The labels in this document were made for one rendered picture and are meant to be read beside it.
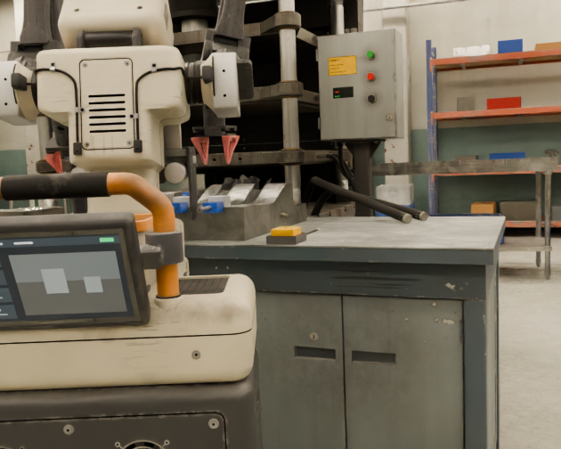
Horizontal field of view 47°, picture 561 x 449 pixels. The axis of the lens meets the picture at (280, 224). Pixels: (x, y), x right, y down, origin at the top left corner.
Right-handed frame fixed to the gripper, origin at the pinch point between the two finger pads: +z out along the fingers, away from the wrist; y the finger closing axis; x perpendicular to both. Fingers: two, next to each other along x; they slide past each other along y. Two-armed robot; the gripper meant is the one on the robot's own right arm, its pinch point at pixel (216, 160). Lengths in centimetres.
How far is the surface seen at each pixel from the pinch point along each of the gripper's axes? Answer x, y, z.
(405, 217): -39, -43, 20
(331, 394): 4, -31, 60
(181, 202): 4.3, 9.1, 10.7
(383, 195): -566, 81, 64
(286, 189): -29.5, -8.2, 10.3
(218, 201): 2.8, -1.4, 10.7
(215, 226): 2.5, 0.0, 17.4
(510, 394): -117, -71, 104
